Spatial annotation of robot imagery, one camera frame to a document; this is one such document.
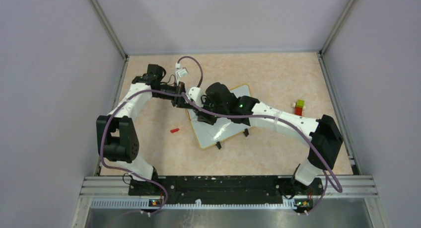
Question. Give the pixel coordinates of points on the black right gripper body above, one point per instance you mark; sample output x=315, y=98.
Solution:
x=208, y=105

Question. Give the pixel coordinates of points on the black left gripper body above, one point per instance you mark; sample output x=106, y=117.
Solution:
x=174, y=90

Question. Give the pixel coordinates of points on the yellow framed whiteboard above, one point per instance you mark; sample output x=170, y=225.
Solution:
x=223, y=129

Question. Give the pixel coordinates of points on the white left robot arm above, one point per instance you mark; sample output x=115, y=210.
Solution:
x=116, y=134

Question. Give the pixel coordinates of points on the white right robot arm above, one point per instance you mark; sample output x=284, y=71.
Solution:
x=322, y=135

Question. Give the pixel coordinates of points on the red green lego car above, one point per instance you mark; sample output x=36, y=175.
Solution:
x=298, y=107

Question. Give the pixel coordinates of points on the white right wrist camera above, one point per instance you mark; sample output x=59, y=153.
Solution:
x=195, y=94

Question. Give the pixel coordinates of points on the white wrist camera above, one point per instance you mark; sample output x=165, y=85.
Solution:
x=195, y=94
x=179, y=72

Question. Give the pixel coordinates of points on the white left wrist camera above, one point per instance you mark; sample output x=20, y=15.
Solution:
x=179, y=72

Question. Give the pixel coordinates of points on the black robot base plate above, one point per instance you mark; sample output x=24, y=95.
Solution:
x=226, y=190

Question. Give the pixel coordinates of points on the aluminium frame rail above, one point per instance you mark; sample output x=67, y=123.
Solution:
x=111, y=192

